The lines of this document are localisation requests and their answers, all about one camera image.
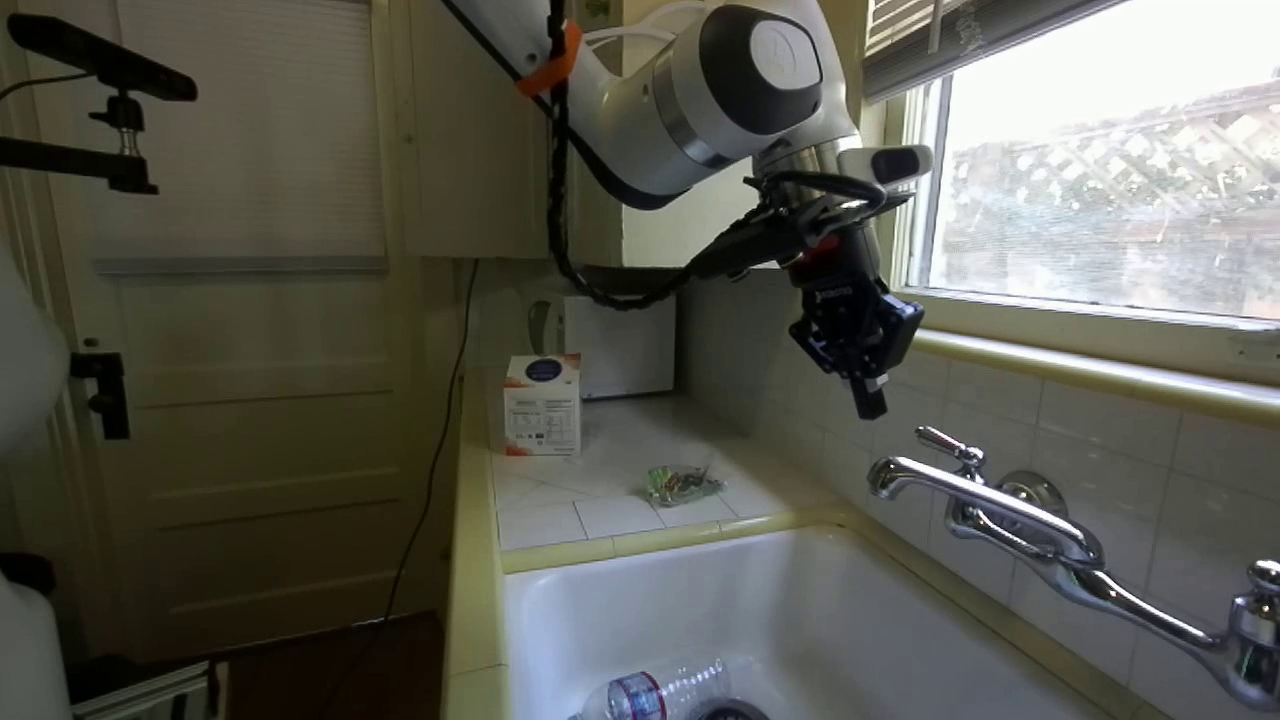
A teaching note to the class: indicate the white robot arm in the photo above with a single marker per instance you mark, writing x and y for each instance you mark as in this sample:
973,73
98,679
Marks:
747,87

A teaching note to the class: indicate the black door latch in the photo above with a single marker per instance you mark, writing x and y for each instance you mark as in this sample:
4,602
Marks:
111,399

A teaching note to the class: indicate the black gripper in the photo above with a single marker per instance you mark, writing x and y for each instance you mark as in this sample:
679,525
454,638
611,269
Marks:
851,317

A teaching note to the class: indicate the metal sink drain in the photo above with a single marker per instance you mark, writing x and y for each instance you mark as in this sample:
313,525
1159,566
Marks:
729,709

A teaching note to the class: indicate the white panel door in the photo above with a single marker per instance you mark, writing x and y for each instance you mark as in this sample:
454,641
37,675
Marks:
263,304

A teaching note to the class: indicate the chrome faucet with nozzle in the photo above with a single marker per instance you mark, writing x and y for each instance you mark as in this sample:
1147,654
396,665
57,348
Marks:
1024,519

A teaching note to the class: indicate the white porcelain sink basin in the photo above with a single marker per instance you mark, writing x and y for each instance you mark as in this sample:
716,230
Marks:
804,627

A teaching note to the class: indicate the window with blinds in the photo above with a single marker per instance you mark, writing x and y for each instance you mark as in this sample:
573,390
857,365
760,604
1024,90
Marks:
1117,152

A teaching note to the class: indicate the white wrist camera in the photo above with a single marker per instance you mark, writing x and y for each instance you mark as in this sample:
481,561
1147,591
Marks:
889,160

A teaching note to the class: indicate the white cardboard box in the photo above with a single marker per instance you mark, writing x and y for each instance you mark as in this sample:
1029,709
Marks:
540,405

